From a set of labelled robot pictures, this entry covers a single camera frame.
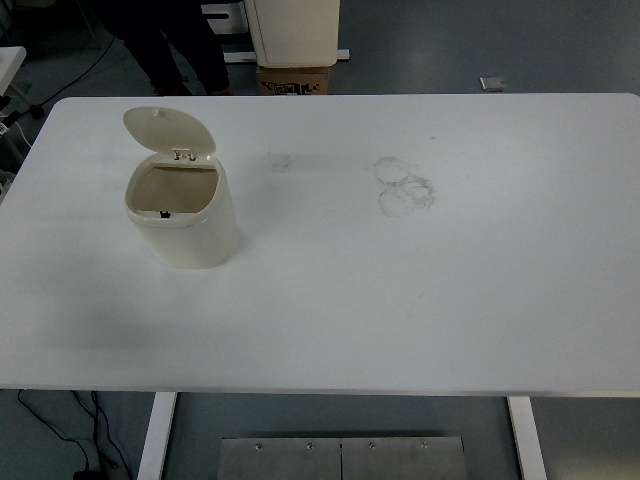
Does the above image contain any white side table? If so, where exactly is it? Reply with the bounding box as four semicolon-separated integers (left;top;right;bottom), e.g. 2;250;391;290
0;46;28;97

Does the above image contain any brown cardboard box black print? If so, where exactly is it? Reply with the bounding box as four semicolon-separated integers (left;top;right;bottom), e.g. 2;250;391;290
256;64;332;96

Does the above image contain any small cream trash bin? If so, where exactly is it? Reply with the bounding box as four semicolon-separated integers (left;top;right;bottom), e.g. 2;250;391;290
122;106;238;271

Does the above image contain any large cream trash bin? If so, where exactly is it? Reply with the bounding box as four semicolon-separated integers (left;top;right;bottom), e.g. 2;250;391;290
244;0;342;67

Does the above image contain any black floor cable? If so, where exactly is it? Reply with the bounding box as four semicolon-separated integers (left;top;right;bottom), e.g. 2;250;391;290
17;388;94;474
73;389;135;480

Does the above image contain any white table leg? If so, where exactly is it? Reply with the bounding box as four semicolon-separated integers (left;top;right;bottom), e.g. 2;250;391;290
506;396;549;480
135;392;179;480

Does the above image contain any white background table foot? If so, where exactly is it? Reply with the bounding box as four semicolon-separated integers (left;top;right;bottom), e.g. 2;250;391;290
222;48;353;65

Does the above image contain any black stand foot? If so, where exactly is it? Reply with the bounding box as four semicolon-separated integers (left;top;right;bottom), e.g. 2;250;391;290
0;94;45;126

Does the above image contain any grey metal plate with screws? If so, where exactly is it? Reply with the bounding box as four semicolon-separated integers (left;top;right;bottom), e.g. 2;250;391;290
219;436;467;480

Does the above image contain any person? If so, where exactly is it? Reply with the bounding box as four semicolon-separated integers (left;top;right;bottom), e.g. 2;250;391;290
99;0;235;97

